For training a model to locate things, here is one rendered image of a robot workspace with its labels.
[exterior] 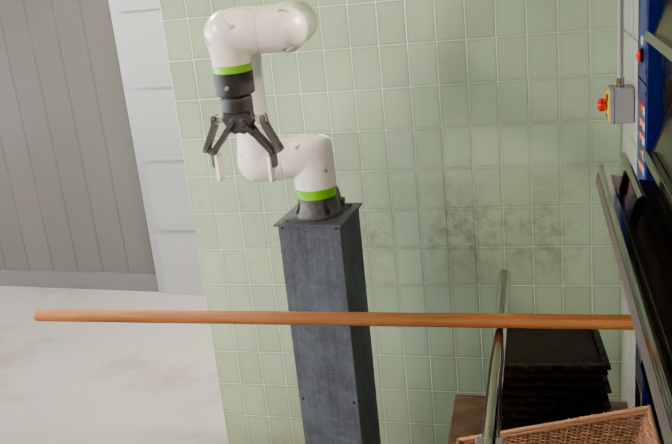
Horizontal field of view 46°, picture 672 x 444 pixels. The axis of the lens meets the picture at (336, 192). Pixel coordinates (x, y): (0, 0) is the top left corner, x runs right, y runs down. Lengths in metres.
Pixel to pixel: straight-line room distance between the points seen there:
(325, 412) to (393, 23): 1.32
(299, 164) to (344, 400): 0.78
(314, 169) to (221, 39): 0.67
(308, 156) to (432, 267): 0.84
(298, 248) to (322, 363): 0.39
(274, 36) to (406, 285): 1.46
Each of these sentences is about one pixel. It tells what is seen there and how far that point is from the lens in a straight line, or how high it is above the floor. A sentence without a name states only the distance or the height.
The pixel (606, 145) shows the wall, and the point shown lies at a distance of 2.80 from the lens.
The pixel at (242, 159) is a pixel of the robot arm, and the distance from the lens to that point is 2.36.
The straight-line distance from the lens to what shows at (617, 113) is 2.42.
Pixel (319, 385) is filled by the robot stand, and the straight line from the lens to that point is 2.58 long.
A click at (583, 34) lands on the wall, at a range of 2.73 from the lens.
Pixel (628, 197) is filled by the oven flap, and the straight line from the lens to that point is 1.73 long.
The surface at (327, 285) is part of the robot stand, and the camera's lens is 2.40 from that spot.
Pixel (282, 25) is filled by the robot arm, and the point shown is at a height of 1.81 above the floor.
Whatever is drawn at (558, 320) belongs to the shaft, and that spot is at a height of 1.20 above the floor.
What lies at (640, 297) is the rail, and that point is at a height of 1.44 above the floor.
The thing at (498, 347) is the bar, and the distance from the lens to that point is 1.61.
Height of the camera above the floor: 1.93
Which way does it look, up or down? 16 degrees down
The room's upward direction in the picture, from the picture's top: 6 degrees counter-clockwise
